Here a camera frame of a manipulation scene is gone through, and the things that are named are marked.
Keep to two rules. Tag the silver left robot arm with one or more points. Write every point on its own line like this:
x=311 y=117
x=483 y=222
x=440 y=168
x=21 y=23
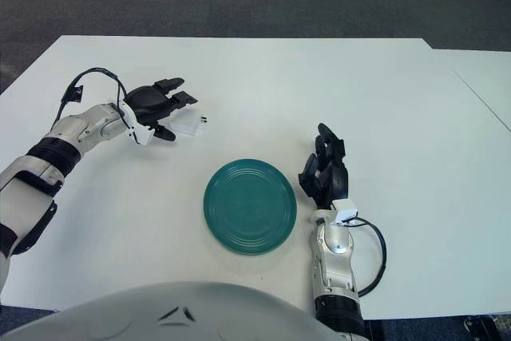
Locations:
x=60 y=145

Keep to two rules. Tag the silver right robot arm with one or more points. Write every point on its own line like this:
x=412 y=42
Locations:
x=335 y=261

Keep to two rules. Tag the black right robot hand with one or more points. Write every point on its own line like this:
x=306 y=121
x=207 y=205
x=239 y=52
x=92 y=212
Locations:
x=333 y=181

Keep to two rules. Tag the grey robot torso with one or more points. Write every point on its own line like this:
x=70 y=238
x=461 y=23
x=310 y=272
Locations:
x=171 y=313

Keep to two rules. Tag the teal round plate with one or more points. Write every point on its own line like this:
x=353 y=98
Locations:
x=250 y=207

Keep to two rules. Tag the white charger block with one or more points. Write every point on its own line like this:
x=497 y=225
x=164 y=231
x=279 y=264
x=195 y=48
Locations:
x=187 y=125

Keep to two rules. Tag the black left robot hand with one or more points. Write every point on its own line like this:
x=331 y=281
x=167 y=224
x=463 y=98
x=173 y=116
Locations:
x=149 y=103

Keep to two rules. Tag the black chair base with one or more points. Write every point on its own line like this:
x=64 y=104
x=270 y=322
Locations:
x=479 y=327

